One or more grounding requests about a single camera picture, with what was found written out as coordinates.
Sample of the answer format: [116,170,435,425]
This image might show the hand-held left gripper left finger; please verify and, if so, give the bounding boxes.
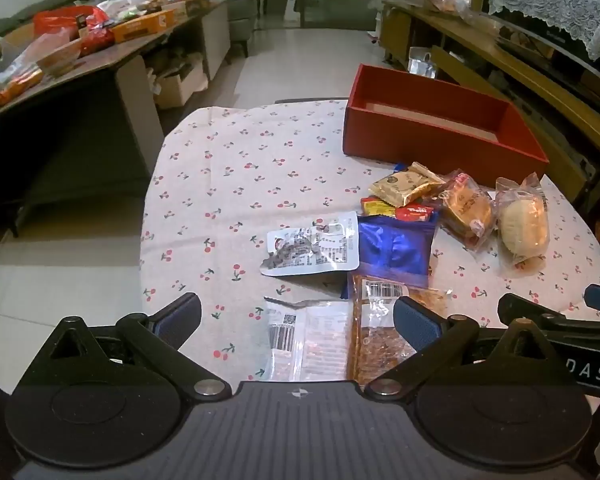
[17,292,233,403]

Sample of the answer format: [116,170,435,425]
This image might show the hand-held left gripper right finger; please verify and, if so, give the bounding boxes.
[362,296,578,403]

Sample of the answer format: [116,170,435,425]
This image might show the large biscuit packet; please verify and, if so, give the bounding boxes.
[341,272,453,386]

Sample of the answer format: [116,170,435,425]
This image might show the blue foil snack packet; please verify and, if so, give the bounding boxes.
[357,214,438,288]

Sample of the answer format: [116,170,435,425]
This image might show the round bun clear packet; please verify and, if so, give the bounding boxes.
[495,172,551,276]

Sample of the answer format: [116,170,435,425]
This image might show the brown cake clear packet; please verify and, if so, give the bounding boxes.
[432,170,497,256]

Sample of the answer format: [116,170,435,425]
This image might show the red cardboard box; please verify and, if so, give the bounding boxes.
[342,64,551,188]

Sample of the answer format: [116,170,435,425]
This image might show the small red snack packet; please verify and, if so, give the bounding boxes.
[395,203,437,222]

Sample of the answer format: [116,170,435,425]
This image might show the white fish snack packet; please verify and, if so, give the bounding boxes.
[260,211,361,277]

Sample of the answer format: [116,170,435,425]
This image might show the yellow red snack stick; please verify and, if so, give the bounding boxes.
[361,196,403,218]

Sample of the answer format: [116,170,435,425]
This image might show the tan cracker packet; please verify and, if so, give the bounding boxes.
[368,161,446,207]

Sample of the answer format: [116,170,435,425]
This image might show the cherry print tablecloth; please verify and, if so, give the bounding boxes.
[140,100,600,386]

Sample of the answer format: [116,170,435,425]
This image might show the dark desk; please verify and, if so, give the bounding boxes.
[0,0,231,238]

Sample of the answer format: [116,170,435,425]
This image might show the cardboard box with papers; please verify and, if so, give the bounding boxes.
[147,55,208,110]

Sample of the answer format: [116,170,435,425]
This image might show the silver foil bag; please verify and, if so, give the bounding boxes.
[407,46,438,80]

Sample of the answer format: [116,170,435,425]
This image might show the clear bag of orange packets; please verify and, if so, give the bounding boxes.
[0,35,46,111]

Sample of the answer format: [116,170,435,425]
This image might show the orange flat box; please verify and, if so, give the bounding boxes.
[111,9,177,43]

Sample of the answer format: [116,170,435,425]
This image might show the grey upholstered seat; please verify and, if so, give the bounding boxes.
[227,0,258,58]

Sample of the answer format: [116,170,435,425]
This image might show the red plastic bag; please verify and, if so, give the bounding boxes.
[32,6,115,57]

